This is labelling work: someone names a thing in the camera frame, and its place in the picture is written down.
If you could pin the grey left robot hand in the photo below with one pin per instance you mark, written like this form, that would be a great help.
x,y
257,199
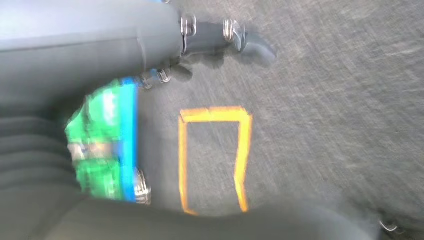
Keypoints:
x,y
99,43

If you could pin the blue metal shelf rack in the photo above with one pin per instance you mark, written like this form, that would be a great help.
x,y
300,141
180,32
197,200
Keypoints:
x,y
128,132

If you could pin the green plastic crate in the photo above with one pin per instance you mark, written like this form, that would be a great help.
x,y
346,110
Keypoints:
x,y
99,179
96,116

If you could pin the yellow floor tape square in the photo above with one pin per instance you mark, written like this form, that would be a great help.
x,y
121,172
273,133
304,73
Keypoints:
x,y
215,115

